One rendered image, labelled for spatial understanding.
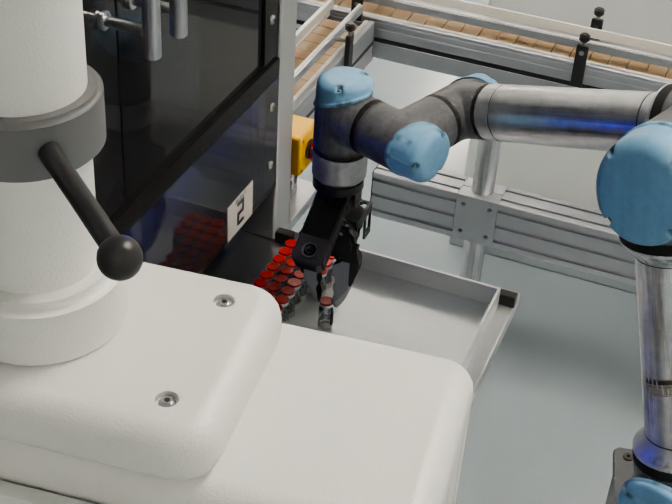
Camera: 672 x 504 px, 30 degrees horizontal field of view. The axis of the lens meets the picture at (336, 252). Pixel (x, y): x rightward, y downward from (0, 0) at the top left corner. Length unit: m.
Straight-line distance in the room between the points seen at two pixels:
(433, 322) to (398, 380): 1.13
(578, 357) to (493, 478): 0.51
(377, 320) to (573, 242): 0.99
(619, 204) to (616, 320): 2.08
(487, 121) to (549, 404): 1.57
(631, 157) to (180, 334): 0.71
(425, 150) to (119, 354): 0.90
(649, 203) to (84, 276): 0.76
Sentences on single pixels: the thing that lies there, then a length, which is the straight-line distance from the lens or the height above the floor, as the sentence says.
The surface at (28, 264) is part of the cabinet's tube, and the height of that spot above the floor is 1.65.
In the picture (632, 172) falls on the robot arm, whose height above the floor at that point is 1.38.
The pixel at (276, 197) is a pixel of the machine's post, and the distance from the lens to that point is 1.98.
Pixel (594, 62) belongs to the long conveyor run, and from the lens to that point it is 2.58.
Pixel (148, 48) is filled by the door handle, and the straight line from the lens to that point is 1.35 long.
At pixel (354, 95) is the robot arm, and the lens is 1.62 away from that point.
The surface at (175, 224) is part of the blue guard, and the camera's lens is 1.65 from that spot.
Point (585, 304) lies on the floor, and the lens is 3.46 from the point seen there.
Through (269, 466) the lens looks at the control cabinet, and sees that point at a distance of 0.70.
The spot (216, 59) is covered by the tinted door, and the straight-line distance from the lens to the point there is 1.67.
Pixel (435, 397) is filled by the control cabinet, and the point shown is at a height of 1.55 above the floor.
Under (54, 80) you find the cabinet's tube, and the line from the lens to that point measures 0.64.
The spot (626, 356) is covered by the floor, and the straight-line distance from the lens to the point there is 3.32.
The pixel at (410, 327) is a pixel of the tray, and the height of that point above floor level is 0.88.
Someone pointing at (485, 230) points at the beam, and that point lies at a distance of 2.83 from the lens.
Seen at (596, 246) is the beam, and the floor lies 0.51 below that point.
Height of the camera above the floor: 2.05
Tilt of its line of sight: 36 degrees down
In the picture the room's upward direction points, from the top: 4 degrees clockwise
